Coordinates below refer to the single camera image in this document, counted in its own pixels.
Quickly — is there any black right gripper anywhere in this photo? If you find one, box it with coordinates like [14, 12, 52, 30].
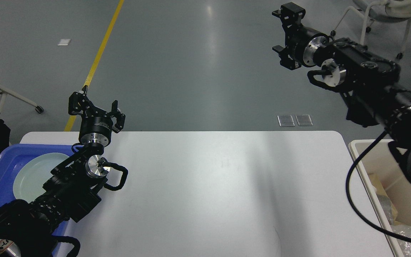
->
[272, 2, 330, 70]

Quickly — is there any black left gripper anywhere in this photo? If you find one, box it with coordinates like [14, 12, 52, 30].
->
[67, 85, 126, 147]

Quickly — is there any light green plate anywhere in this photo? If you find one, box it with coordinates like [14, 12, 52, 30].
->
[12, 152, 68, 203]

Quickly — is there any aluminium foil piece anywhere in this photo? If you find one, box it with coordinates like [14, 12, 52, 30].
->
[393, 225, 411, 257]

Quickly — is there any aluminium foil tray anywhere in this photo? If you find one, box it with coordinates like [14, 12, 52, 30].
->
[377, 194, 394, 225]

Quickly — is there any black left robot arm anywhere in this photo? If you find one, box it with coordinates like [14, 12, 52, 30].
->
[0, 85, 128, 257]

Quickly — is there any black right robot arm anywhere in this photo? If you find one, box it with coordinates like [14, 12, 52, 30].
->
[272, 2, 411, 243]

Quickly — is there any white paper scrap on floor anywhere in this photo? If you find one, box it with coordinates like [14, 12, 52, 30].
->
[57, 39, 71, 46]

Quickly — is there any clear plastic piece on floor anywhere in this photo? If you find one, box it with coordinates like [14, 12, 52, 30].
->
[295, 115, 313, 126]

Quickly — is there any white chair left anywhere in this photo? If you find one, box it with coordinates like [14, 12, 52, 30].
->
[0, 83, 44, 114]

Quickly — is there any white chair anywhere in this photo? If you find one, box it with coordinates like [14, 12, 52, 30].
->
[330, 0, 411, 60]
[0, 83, 44, 114]

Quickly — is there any white chair right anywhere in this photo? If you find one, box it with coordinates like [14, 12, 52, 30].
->
[330, 0, 411, 60]

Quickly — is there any beige plastic bin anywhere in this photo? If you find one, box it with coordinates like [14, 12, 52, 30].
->
[348, 139, 411, 257]

